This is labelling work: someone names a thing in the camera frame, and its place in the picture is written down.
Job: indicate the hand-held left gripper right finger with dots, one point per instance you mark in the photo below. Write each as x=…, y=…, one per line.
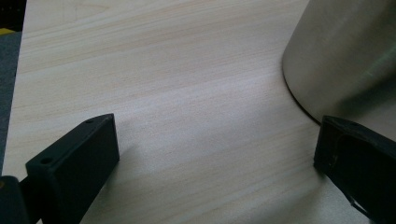
x=361, y=165

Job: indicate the steel tumbler with clear lid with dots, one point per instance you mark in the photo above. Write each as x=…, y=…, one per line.
x=339, y=53

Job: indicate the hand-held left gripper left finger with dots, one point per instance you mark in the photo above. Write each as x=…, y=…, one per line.
x=74, y=161

